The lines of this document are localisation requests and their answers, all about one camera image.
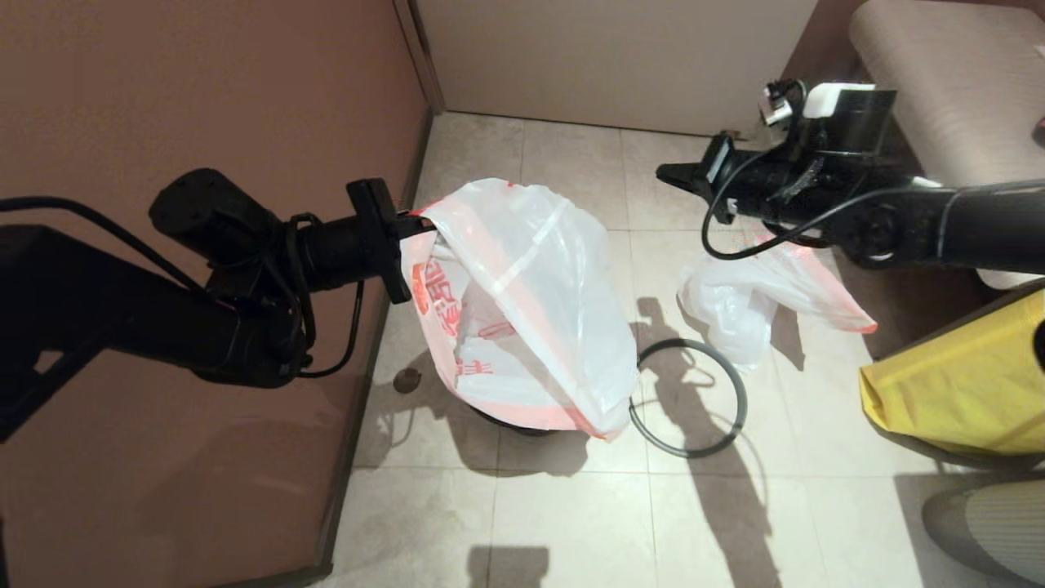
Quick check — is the new white red-print plastic bag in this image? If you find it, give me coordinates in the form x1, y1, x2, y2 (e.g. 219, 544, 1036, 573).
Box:
398, 177, 640, 443

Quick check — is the beige wood-grain bench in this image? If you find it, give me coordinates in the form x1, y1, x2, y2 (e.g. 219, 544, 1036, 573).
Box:
849, 0, 1045, 290

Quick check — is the beige door frame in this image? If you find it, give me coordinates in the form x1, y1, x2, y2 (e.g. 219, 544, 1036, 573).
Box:
394, 0, 448, 115

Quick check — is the grey round cushion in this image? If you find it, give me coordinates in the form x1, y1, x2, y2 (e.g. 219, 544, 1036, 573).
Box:
923, 480, 1045, 585

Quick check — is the grey bin retaining ring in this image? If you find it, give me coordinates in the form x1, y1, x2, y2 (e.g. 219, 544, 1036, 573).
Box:
628, 338, 749, 459

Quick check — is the yellow fabric bag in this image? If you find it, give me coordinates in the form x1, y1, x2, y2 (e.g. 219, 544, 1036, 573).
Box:
859, 286, 1045, 457

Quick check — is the used white red-print trash bag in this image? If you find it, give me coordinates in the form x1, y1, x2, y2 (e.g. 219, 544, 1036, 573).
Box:
675, 231, 879, 373

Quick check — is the white door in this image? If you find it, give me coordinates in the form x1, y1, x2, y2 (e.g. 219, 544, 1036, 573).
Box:
412, 0, 817, 140

